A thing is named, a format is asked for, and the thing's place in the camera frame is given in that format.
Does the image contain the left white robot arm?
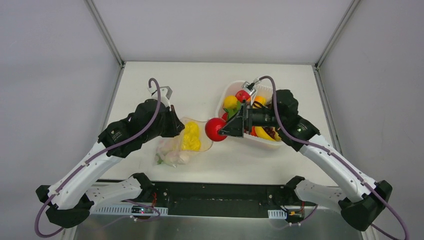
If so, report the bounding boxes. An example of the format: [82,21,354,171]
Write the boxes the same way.
[36,98,185,229]

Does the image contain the white toy radish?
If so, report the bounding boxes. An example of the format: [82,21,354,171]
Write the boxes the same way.
[154,138,191,168]

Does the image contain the clear zip top bag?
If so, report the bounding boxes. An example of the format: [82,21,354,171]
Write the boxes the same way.
[154,117,213,168]

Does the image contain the orange toy mango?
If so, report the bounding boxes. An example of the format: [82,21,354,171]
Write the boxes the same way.
[252,95,267,109]

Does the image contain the yellow toy lemon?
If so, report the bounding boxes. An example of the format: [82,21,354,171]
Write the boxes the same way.
[222,95,239,110]

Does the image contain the red toy tomato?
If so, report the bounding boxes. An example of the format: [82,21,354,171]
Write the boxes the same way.
[204,117,227,142]

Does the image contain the red toy bell pepper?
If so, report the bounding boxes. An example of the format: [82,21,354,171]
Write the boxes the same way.
[221,112,229,121]

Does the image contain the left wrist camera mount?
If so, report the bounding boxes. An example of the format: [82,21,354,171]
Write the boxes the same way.
[148,86,173,108]

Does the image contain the yellow toy banana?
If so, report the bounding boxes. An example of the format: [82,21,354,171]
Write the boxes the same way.
[255,126,276,142]

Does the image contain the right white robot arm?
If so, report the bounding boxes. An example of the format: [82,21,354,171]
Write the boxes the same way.
[218,89,393,232]

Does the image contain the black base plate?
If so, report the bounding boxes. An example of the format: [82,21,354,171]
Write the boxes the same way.
[133,181,303,218]

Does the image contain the dark toy grapes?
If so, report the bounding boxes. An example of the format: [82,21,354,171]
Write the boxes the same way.
[263,127,277,141]

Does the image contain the yellow toy cabbage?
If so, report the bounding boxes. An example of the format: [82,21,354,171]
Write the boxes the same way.
[181,121,202,152]

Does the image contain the green toy leaf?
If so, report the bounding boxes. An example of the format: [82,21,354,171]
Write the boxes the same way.
[223,102,241,120]

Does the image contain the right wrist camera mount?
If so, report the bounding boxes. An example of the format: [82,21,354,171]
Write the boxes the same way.
[241,78,261,105]

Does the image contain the red toy apple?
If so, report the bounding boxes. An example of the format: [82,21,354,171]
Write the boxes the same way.
[234,90,251,103]

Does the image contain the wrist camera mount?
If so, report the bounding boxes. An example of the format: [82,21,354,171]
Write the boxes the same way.
[241,78,261,105]
[148,86,173,108]

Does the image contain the white plastic basket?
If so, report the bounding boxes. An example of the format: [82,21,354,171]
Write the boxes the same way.
[215,80,284,149]

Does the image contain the orange toy carrot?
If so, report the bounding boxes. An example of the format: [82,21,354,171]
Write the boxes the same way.
[249,126,258,137]

